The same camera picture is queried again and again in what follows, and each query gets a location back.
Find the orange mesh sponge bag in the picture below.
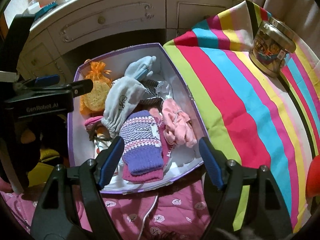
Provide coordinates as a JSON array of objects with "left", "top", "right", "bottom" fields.
[{"left": 80, "top": 60, "right": 112, "bottom": 115}]

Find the grey drawstring pouch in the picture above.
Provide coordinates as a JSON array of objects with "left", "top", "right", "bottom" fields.
[{"left": 101, "top": 76, "right": 146, "bottom": 138}]

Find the grey striped sock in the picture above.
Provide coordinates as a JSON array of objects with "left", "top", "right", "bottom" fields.
[{"left": 139, "top": 80, "right": 165, "bottom": 107}]

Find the purple patterned knit mitten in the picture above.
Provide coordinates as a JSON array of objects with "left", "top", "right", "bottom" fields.
[{"left": 119, "top": 110, "right": 164, "bottom": 176}]

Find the magenta knit fingerless glove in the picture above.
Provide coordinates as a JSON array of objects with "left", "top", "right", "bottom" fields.
[{"left": 122, "top": 122, "right": 174, "bottom": 184}]

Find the pink fleece glove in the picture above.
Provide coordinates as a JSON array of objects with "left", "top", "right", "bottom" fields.
[{"left": 162, "top": 98, "right": 197, "bottom": 148}]

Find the light blue fuzzy glove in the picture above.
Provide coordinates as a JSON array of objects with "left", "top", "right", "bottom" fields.
[{"left": 124, "top": 56, "right": 157, "bottom": 81}]

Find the phone on left gripper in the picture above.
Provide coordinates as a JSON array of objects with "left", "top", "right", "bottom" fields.
[{"left": 1, "top": 14, "right": 35, "bottom": 86}]

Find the red plastic pitcher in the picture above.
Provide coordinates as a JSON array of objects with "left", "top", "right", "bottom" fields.
[{"left": 306, "top": 155, "right": 320, "bottom": 198}]

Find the white dresser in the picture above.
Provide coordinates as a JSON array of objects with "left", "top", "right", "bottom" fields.
[{"left": 17, "top": 0, "right": 245, "bottom": 82}]

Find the striped colourful tablecloth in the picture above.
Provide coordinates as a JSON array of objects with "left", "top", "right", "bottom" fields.
[{"left": 164, "top": 1, "right": 319, "bottom": 231}]

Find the metal lidded snack jar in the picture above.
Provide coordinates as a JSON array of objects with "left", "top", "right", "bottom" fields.
[{"left": 249, "top": 17, "right": 296, "bottom": 77}]

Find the beige curtain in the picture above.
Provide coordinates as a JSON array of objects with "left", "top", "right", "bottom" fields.
[{"left": 253, "top": 0, "right": 319, "bottom": 56}]

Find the white charging cable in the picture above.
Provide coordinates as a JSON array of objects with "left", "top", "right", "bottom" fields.
[{"left": 135, "top": 193, "right": 160, "bottom": 240}]

